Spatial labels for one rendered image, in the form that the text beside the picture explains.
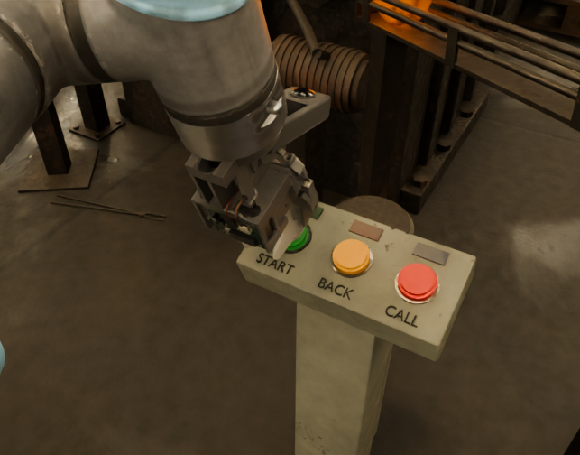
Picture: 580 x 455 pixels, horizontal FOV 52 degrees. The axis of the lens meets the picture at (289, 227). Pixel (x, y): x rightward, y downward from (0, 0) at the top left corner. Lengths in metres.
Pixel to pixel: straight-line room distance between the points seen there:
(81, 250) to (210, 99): 1.24
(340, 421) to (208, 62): 0.56
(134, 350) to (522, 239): 1.02
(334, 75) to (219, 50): 0.84
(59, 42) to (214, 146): 0.12
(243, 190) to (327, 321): 0.24
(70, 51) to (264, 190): 0.20
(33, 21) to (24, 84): 0.04
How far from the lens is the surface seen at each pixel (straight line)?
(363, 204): 0.84
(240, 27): 0.38
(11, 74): 0.37
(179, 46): 0.37
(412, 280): 0.62
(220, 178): 0.46
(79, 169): 1.89
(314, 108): 0.56
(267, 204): 0.51
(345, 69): 1.20
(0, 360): 0.96
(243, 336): 1.34
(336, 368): 0.74
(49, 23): 0.40
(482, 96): 2.14
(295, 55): 1.25
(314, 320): 0.69
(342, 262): 0.63
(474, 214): 1.71
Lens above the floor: 1.05
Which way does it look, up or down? 41 degrees down
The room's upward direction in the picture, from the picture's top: straight up
